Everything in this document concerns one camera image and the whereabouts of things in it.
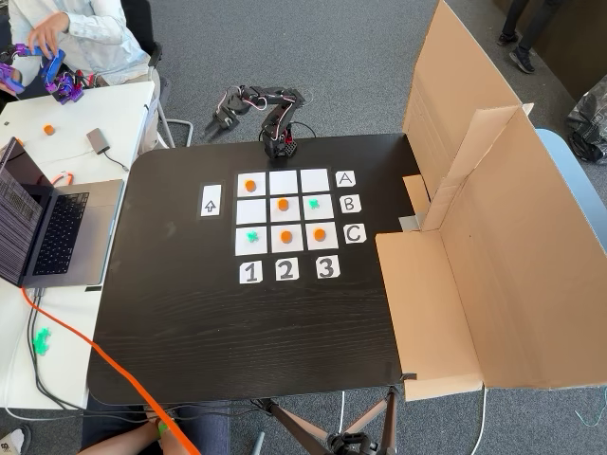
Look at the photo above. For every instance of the round orange token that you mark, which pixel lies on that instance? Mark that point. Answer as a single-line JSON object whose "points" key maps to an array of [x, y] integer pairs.
{"points": [[282, 204], [48, 129], [285, 237], [320, 234], [250, 185]]}

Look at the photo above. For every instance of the purple leader arm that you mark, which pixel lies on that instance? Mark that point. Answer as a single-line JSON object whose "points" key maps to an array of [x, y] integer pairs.
{"points": [[64, 87]]}

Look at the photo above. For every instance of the white nine-square grid sheet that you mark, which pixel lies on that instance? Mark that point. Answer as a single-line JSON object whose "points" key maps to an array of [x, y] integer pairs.
{"points": [[284, 182]]}

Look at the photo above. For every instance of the green cross token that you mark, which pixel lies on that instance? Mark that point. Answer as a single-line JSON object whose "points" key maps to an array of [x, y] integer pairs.
{"points": [[253, 236], [313, 204], [42, 340]]}

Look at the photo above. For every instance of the light blue round table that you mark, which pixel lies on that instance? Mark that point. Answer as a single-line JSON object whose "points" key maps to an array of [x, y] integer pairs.
{"points": [[569, 166]]}

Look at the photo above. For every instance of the person's hand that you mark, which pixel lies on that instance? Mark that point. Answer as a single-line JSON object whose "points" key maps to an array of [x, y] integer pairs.
{"points": [[49, 30]]}

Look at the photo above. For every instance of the white hanging paper sheet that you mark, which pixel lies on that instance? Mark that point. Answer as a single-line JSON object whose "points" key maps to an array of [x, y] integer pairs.
{"points": [[154, 118]]}

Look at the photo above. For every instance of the white arrow paper sheet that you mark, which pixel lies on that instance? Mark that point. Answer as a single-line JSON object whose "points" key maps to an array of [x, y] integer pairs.
{"points": [[211, 192]]}

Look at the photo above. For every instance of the grey usb hub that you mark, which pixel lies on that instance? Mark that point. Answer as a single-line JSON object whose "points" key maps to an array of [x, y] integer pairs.
{"points": [[98, 140]]}

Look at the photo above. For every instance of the black office chair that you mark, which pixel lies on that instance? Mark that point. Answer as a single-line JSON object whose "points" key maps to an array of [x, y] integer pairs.
{"points": [[142, 23]]}

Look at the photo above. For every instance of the paper sheet letter A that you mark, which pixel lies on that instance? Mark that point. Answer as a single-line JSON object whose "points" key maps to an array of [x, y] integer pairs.
{"points": [[345, 178]]}

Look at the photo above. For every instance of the person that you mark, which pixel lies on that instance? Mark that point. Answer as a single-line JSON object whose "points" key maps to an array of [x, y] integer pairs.
{"points": [[104, 42], [118, 441], [536, 28]]}

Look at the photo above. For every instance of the paper sheet letter B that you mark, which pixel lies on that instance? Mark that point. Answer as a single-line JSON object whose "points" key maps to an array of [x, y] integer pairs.
{"points": [[350, 204]]}

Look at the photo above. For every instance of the white table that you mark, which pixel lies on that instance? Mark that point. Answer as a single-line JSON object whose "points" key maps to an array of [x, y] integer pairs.
{"points": [[71, 114]]}

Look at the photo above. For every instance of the paper sheet number 1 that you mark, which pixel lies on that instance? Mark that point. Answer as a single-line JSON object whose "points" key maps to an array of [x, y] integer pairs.
{"points": [[250, 273]]}

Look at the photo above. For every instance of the paper sheet number 2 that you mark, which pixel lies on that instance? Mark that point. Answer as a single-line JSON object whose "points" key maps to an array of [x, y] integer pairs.
{"points": [[287, 270]]}

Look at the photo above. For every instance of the grey open laptop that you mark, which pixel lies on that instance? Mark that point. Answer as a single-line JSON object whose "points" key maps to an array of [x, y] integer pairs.
{"points": [[90, 237]]}

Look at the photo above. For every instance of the paper sheet letter C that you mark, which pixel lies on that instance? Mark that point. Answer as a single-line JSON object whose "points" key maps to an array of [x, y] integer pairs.
{"points": [[354, 234]]}

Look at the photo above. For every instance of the paper sheet number 3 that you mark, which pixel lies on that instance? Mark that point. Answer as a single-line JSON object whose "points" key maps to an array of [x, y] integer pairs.
{"points": [[327, 267]]}

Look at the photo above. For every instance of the grey tape strip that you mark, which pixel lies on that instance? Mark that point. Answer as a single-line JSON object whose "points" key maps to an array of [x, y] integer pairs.
{"points": [[411, 223]]}

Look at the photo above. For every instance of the brown cardboard screen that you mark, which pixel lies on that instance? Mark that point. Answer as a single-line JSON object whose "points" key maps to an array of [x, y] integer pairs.
{"points": [[498, 284]]}

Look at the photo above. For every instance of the dark wooden board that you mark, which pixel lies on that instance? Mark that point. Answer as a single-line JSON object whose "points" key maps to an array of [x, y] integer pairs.
{"points": [[578, 42]]}

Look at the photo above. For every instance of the black plastic bag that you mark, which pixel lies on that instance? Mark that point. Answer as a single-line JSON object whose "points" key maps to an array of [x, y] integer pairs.
{"points": [[590, 123]]}

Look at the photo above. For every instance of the camera tripod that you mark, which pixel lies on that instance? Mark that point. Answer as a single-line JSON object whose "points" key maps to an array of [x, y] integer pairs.
{"points": [[284, 417]]}

